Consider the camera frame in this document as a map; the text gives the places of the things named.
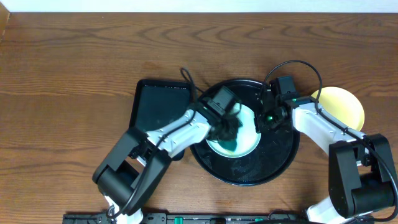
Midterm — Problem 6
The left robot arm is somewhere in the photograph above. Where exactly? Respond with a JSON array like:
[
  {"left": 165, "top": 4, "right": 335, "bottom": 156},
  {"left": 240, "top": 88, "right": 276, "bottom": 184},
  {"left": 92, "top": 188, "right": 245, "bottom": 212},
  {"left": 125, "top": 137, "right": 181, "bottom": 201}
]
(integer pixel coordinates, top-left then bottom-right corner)
[{"left": 92, "top": 101, "right": 241, "bottom": 223}]

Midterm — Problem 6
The black rectangular tray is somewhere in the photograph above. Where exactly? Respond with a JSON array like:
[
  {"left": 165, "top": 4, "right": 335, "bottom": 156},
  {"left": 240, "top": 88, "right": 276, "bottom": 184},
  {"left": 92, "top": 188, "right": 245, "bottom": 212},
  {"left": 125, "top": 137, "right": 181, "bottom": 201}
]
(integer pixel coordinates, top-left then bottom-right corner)
[{"left": 129, "top": 78, "right": 193, "bottom": 162}]

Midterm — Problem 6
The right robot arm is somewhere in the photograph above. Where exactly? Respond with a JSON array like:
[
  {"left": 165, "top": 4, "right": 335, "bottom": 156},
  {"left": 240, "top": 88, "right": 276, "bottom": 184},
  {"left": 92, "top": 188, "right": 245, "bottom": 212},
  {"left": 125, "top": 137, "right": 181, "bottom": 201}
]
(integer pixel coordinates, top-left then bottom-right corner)
[{"left": 257, "top": 89, "right": 397, "bottom": 223}]

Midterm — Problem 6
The green scouring sponge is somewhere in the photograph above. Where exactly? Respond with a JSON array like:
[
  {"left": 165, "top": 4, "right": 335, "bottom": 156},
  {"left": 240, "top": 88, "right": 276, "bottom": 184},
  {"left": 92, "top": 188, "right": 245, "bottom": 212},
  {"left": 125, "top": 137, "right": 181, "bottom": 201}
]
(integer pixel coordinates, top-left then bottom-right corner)
[{"left": 218, "top": 139, "right": 238, "bottom": 154}]

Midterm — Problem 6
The right black cable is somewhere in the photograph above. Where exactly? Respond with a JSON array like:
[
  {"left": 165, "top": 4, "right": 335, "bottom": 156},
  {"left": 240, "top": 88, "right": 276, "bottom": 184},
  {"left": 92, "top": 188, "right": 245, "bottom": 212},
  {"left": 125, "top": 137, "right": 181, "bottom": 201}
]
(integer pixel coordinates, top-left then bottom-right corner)
[{"left": 261, "top": 60, "right": 398, "bottom": 222}]

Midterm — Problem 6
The yellow plate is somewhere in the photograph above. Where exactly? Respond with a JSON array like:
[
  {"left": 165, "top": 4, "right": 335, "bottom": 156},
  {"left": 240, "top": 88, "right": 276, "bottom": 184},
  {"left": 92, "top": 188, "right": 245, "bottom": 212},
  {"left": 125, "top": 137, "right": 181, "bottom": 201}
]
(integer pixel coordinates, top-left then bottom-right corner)
[{"left": 319, "top": 86, "right": 364, "bottom": 131}]

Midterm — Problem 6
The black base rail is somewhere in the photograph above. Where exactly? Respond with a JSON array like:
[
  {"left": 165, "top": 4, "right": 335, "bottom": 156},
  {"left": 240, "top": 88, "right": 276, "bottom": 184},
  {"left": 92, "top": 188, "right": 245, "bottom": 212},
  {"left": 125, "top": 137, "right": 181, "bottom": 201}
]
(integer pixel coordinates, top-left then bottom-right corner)
[{"left": 62, "top": 213, "right": 309, "bottom": 224}]

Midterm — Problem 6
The light blue plate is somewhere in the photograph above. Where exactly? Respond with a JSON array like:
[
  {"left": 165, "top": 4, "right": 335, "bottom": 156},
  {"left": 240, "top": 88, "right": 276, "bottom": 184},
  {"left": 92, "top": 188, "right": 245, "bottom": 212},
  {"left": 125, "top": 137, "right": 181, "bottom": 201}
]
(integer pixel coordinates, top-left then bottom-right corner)
[{"left": 206, "top": 103, "right": 261, "bottom": 158}]

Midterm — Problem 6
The black round tray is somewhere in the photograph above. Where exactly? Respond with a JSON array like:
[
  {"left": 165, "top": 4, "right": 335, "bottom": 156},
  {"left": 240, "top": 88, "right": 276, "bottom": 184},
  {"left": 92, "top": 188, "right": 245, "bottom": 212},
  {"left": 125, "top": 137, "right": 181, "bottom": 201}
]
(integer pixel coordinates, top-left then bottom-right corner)
[{"left": 190, "top": 79, "right": 300, "bottom": 186}]

